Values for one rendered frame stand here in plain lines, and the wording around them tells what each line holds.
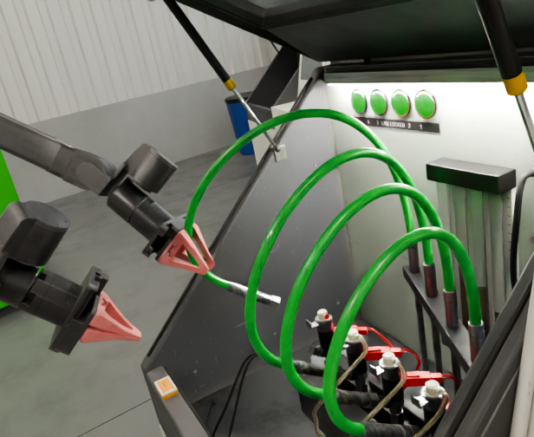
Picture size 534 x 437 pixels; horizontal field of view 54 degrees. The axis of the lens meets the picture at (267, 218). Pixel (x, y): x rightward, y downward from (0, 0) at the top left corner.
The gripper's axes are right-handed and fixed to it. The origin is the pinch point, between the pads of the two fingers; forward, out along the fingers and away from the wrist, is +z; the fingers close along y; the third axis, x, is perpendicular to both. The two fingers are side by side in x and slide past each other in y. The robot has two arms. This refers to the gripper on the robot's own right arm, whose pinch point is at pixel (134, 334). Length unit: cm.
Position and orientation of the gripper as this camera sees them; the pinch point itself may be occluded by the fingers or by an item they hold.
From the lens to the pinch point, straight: 74.1
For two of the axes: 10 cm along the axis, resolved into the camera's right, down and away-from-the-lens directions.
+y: 5.5, -8.3, -1.3
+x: -2.2, -3.0, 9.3
